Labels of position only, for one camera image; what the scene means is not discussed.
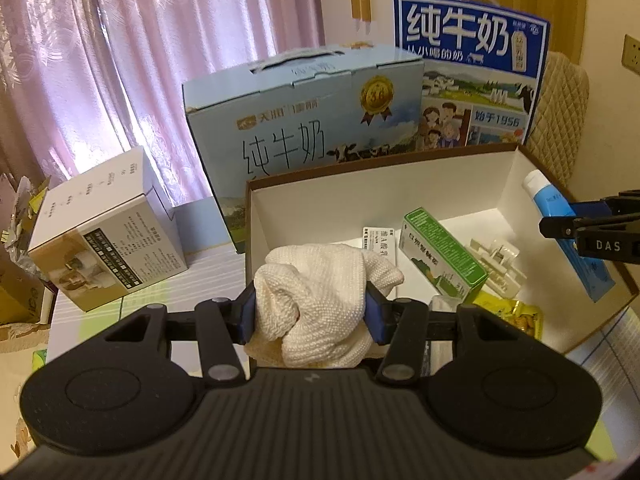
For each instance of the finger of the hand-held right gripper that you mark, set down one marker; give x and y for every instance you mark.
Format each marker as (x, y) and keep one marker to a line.
(565, 227)
(592, 208)

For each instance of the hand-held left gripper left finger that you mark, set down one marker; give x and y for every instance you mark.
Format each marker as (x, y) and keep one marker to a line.
(245, 315)

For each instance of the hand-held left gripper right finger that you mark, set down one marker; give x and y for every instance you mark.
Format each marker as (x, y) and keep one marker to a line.
(376, 315)

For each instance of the blue tube with white cap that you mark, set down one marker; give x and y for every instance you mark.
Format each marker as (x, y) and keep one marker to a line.
(595, 275)

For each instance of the white knitted cloth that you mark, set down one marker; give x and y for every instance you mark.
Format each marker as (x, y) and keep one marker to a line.
(310, 300)

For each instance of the clear plastic container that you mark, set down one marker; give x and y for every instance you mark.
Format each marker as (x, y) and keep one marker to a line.
(442, 305)

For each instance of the white ointment box green bird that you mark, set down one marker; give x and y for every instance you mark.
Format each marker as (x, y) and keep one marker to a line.
(380, 245)

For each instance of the green and white medicine box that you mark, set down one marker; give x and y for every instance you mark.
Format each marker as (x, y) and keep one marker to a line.
(440, 245)

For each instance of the yellow snack packet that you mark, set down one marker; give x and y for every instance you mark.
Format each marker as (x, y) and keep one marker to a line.
(510, 315)

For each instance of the brown cardboard box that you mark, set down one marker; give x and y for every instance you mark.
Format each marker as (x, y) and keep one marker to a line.
(350, 195)

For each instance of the quilted beige chair cover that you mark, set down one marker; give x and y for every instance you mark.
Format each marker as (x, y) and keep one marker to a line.
(560, 120)

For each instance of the white and beige appliance box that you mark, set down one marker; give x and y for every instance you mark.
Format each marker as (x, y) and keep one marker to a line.
(100, 220)

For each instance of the light blue milk carton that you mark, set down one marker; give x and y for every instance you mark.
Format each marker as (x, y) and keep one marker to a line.
(300, 110)

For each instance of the yellow cardboard box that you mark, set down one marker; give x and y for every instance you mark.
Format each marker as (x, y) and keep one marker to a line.
(20, 295)

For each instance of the dark blue milk carton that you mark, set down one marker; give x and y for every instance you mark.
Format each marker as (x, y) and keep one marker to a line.
(450, 30)

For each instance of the crumpled paper bag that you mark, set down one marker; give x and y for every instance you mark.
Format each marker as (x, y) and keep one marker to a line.
(22, 220)

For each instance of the pink curtain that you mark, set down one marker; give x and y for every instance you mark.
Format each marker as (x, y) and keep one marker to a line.
(150, 35)

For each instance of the brass wall socket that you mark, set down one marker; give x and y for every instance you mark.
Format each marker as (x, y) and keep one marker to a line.
(632, 52)

